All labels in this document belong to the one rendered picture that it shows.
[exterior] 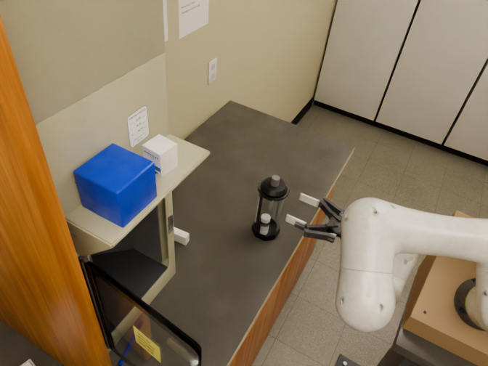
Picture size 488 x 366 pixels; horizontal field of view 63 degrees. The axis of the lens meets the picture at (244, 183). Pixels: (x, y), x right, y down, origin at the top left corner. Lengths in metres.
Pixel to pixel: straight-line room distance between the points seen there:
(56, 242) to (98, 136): 0.22
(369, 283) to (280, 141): 1.18
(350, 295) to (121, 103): 0.59
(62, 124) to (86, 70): 0.09
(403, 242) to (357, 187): 2.35
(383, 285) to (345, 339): 1.56
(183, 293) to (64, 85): 0.83
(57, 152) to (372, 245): 0.62
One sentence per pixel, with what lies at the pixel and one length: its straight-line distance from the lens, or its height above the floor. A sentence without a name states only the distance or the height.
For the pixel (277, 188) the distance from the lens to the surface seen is 1.32.
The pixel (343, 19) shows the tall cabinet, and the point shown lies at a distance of 3.69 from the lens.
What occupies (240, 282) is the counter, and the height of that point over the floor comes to 0.94.
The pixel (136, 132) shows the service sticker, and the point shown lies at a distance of 0.86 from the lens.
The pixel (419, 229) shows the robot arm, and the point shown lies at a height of 1.45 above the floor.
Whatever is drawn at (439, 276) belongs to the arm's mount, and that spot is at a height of 1.11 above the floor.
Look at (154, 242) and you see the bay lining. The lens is 1.24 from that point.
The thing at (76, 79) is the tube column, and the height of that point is 1.75.
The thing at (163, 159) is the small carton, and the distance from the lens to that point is 0.82.
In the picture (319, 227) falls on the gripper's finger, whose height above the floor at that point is 1.13.
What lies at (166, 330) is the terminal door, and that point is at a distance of 0.79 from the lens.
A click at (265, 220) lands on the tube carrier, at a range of 1.40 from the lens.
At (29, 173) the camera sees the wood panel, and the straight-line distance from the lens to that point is 0.57.
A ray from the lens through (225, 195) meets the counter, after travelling 1.61.
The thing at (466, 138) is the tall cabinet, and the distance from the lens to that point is 3.91.
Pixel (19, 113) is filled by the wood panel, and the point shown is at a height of 1.80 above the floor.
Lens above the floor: 2.08
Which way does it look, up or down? 43 degrees down
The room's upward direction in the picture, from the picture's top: 7 degrees clockwise
